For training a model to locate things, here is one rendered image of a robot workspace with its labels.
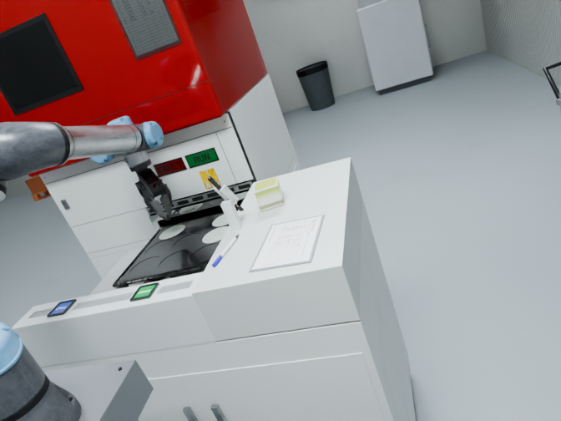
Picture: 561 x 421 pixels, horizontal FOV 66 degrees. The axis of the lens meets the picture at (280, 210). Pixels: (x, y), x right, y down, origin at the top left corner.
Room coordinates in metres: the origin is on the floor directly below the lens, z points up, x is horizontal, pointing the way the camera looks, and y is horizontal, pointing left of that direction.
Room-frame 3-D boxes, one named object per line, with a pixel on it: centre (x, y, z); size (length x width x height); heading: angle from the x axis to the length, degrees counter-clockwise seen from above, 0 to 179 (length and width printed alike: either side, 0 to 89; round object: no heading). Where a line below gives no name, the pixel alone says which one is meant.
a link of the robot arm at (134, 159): (1.41, 0.38, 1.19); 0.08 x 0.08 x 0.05
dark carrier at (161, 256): (1.31, 0.32, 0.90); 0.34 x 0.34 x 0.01; 71
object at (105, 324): (0.99, 0.50, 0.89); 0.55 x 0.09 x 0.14; 71
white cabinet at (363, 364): (1.19, 0.28, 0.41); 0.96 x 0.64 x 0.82; 71
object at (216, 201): (1.51, 0.27, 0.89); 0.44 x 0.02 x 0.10; 71
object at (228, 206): (1.13, 0.13, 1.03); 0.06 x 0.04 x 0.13; 161
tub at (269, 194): (1.19, 0.01, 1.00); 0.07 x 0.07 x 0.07; 83
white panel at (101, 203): (1.59, 0.43, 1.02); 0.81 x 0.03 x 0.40; 71
